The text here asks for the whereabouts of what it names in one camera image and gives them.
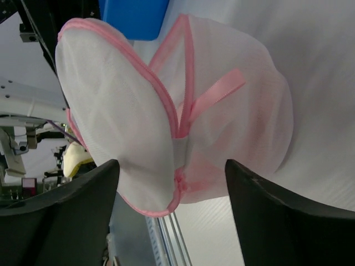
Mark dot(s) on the white mesh laundry bag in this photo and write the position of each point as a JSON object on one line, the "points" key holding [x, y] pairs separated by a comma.
{"points": [[209, 94]]}

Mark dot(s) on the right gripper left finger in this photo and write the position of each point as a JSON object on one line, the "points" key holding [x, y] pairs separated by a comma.
{"points": [[67, 225]]}

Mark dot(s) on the blue plastic bin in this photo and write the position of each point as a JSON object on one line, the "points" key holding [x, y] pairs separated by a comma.
{"points": [[135, 19]]}

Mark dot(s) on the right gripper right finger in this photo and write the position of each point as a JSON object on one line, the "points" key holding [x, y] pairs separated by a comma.
{"points": [[276, 226]]}

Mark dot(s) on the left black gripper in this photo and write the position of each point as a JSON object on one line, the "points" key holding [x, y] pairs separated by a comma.
{"points": [[42, 20]]}

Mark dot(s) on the slotted cable duct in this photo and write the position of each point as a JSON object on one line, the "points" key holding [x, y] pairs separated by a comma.
{"points": [[156, 241]]}

